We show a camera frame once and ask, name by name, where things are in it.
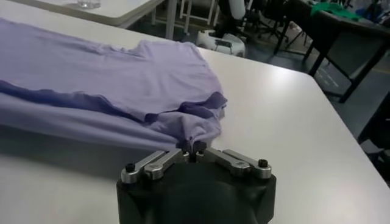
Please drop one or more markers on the black metal table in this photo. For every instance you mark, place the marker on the black metal table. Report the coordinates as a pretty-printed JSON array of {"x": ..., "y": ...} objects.
[{"x": 344, "y": 27}]

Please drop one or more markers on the black chair base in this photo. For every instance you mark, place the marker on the black chair base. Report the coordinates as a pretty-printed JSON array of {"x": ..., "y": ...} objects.
[{"x": 377, "y": 128}]

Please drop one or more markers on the long white table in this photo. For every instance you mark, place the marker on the long white table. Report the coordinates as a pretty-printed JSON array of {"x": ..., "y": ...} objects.
[{"x": 122, "y": 12}]

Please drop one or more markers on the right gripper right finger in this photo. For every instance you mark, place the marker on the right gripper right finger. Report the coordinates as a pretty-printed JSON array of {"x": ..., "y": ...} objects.
[{"x": 234, "y": 162}]

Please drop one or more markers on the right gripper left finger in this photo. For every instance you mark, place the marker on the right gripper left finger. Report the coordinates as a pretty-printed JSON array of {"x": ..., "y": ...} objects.
[{"x": 152, "y": 165}]

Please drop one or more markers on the clear unlabelled water bottle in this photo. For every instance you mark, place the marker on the clear unlabelled water bottle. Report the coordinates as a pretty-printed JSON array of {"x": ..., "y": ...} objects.
[{"x": 88, "y": 3}]

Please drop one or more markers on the purple t-shirt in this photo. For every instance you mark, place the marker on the purple t-shirt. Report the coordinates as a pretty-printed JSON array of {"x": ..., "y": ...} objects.
[{"x": 106, "y": 79}]

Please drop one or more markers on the green cloth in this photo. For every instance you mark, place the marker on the green cloth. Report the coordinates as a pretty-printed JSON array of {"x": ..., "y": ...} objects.
[{"x": 335, "y": 10}]

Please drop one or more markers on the white humanoid robot body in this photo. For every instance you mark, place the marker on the white humanoid robot body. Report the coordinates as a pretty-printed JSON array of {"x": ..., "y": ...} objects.
[{"x": 219, "y": 42}]

